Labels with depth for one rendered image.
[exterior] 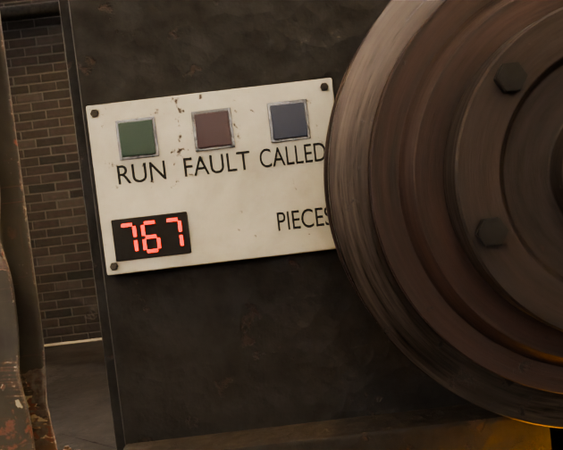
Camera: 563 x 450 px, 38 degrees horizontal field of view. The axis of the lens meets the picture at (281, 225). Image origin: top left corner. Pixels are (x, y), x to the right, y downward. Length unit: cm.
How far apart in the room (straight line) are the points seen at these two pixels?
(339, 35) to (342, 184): 22
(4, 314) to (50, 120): 379
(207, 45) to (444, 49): 28
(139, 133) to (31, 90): 629
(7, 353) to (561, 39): 302
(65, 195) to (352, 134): 636
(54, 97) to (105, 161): 622
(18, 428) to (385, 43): 299
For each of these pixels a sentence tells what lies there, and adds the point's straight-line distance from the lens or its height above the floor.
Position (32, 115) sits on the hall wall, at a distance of 714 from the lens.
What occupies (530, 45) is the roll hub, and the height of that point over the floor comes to 122.
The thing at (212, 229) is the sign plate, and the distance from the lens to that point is 87.
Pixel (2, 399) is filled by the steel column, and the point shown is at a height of 40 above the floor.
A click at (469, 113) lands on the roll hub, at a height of 117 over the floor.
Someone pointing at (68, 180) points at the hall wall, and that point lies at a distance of 704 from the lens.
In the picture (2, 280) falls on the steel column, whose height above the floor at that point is 87.
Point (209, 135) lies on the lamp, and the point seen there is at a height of 119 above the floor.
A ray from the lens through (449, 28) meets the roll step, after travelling 75.
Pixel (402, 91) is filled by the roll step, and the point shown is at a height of 120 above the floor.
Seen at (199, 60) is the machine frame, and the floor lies 128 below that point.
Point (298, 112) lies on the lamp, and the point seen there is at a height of 121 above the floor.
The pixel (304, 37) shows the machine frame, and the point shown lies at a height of 129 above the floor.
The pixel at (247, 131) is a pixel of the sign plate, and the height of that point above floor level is 119.
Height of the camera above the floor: 114
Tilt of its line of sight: 3 degrees down
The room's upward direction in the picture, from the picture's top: 7 degrees counter-clockwise
